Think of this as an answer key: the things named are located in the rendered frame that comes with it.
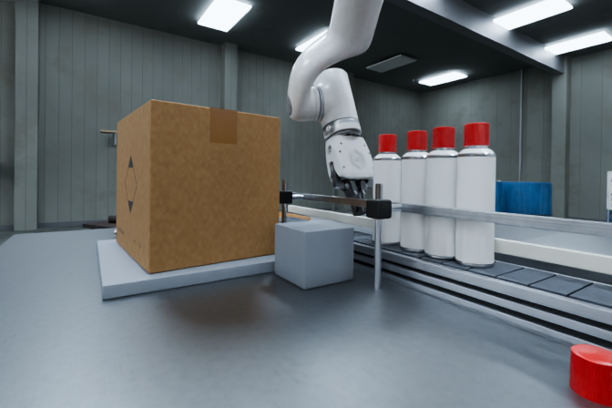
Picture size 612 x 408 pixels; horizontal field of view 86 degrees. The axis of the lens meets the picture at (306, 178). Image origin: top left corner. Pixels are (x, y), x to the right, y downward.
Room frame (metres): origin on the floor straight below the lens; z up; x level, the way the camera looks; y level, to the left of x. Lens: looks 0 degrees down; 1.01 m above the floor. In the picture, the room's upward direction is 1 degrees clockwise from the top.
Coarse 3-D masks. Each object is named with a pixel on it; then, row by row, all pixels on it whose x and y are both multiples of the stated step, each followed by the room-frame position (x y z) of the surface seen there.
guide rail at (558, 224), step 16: (416, 208) 0.52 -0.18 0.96; (432, 208) 0.50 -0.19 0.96; (448, 208) 0.48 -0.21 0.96; (512, 224) 0.40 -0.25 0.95; (528, 224) 0.39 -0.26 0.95; (544, 224) 0.38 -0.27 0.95; (560, 224) 0.36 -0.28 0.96; (576, 224) 0.35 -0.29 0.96; (592, 224) 0.34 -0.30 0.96; (608, 224) 0.33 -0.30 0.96
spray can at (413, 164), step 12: (408, 132) 0.57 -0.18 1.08; (420, 132) 0.56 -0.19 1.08; (408, 144) 0.57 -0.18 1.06; (420, 144) 0.56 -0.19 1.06; (408, 156) 0.56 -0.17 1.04; (420, 156) 0.55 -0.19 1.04; (408, 168) 0.56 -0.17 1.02; (420, 168) 0.55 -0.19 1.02; (408, 180) 0.56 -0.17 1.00; (420, 180) 0.55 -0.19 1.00; (408, 192) 0.56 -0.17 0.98; (420, 192) 0.55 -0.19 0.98; (420, 204) 0.55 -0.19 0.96; (408, 216) 0.56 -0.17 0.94; (420, 216) 0.55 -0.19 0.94; (408, 228) 0.56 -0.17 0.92; (420, 228) 0.55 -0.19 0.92; (408, 240) 0.56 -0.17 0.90; (420, 240) 0.55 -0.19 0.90
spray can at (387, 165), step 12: (384, 144) 0.61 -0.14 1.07; (384, 156) 0.61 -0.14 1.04; (396, 156) 0.61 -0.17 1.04; (384, 168) 0.60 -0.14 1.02; (396, 168) 0.60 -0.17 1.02; (384, 180) 0.60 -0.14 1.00; (396, 180) 0.60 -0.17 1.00; (372, 192) 0.63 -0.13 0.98; (384, 192) 0.60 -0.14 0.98; (396, 192) 0.60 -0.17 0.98; (396, 216) 0.61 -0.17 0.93; (372, 228) 0.62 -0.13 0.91; (384, 228) 0.60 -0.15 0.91; (396, 228) 0.61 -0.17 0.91; (372, 240) 0.62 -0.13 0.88; (384, 240) 0.60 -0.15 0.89; (396, 240) 0.61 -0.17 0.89
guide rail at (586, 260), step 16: (288, 208) 1.01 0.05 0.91; (304, 208) 0.93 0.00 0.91; (368, 224) 0.72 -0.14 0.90; (400, 224) 0.64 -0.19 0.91; (496, 240) 0.49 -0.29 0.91; (512, 240) 0.48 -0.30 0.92; (528, 256) 0.46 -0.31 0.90; (544, 256) 0.44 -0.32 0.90; (560, 256) 0.43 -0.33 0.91; (576, 256) 0.41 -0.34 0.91; (592, 256) 0.40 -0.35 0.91; (608, 256) 0.39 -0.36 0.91; (608, 272) 0.39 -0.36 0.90
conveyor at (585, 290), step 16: (368, 240) 0.65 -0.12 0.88; (416, 256) 0.52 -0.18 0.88; (480, 272) 0.44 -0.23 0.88; (496, 272) 0.44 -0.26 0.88; (512, 272) 0.44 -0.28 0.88; (528, 272) 0.44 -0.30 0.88; (544, 272) 0.44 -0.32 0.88; (544, 288) 0.38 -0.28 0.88; (560, 288) 0.38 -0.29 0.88; (576, 288) 0.38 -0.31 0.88; (592, 288) 0.38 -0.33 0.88; (608, 288) 0.38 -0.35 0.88; (608, 304) 0.33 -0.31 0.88
